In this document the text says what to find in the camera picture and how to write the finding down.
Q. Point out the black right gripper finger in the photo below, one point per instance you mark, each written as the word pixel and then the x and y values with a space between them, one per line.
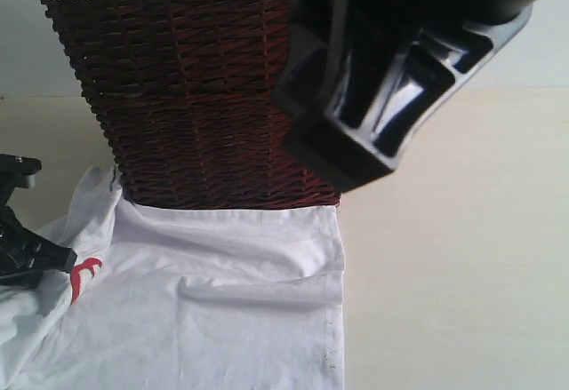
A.
pixel 306 52

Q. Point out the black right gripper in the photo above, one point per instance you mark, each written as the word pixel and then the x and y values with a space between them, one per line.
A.
pixel 386 91

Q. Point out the dark red wicker basket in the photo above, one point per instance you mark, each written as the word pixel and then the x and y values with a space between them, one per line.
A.
pixel 182 91

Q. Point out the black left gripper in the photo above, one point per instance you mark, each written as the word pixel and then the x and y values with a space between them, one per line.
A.
pixel 24 254

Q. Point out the white t-shirt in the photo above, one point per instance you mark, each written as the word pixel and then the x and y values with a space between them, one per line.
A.
pixel 173 299

